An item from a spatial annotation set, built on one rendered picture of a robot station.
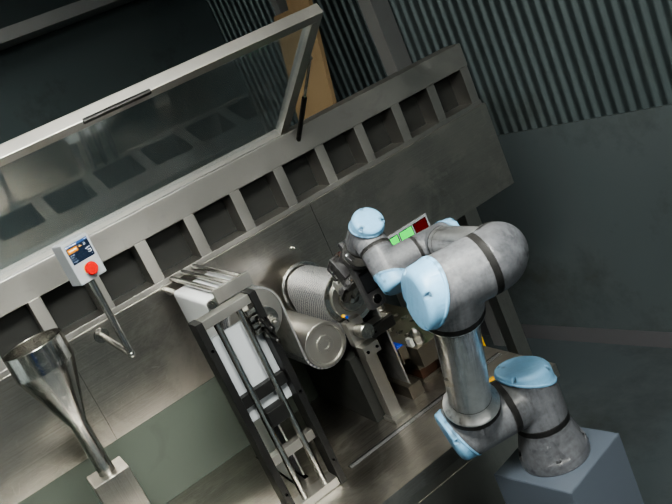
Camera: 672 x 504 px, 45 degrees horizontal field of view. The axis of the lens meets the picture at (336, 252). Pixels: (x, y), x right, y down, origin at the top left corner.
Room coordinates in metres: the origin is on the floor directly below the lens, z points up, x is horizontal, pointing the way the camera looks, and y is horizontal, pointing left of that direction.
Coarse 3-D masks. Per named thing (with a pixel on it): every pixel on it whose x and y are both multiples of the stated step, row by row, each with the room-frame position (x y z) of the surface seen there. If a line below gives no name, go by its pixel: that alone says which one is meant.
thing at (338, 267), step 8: (344, 240) 1.83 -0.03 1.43; (336, 256) 1.86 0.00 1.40; (328, 264) 1.87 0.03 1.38; (336, 264) 1.85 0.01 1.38; (344, 264) 1.85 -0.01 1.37; (336, 272) 1.86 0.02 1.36; (344, 272) 1.83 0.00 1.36; (336, 280) 1.87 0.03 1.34; (344, 280) 1.83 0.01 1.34; (352, 280) 1.81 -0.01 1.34; (352, 288) 1.84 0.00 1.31
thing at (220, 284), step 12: (192, 264) 2.16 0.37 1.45; (192, 276) 2.06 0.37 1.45; (204, 276) 1.98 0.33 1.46; (216, 276) 2.00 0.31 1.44; (228, 276) 1.92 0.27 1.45; (240, 276) 1.84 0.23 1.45; (192, 288) 1.99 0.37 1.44; (204, 288) 1.88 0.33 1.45; (216, 288) 1.82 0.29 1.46; (228, 288) 1.82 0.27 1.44; (240, 288) 1.83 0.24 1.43; (216, 300) 1.81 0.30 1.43
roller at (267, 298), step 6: (258, 288) 1.89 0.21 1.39; (258, 294) 1.88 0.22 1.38; (264, 294) 1.89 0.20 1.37; (270, 294) 1.89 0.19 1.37; (264, 300) 1.89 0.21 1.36; (270, 300) 1.89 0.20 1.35; (276, 300) 1.90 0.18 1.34; (270, 306) 1.89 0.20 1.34; (276, 306) 1.89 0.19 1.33; (234, 318) 1.85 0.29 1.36; (276, 330) 1.88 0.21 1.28
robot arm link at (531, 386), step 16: (496, 368) 1.51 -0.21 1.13; (512, 368) 1.49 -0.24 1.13; (528, 368) 1.47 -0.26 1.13; (544, 368) 1.46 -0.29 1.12; (496, 384) 1.48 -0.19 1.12; (512, 384) 1.45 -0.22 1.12; (528, 384) 1.43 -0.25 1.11; (544, 384) 1.44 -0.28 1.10; (512, 400) 1.43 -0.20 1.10; (528, 400) 1.43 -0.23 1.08; (544, 400) 1.43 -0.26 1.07; (560, 400) 1.45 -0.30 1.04; (528, 416) 1.43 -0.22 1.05; (544, 416) 1.43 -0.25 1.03; (560, 416) 1.44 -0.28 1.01; (528, 432) 1.45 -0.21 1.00
